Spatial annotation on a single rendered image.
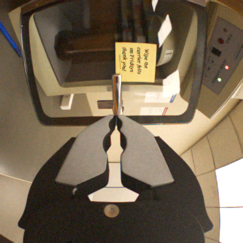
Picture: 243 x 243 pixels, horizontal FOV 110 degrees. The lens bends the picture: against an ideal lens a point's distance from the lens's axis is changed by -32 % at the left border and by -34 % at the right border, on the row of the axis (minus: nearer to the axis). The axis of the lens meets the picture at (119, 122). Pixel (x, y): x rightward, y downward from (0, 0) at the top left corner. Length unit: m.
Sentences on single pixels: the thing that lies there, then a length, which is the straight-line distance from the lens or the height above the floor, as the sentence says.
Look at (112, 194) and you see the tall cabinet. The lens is 3.09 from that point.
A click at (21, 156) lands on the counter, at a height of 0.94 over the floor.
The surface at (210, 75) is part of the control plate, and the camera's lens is 0.37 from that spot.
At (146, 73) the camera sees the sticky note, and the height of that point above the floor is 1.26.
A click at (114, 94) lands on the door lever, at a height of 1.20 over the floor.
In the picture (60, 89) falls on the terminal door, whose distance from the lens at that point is 0.28.
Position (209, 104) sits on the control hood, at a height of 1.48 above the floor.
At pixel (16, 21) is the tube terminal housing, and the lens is 0.38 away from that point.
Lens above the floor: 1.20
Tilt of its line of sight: level
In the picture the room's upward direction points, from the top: 89 degrees clockwise
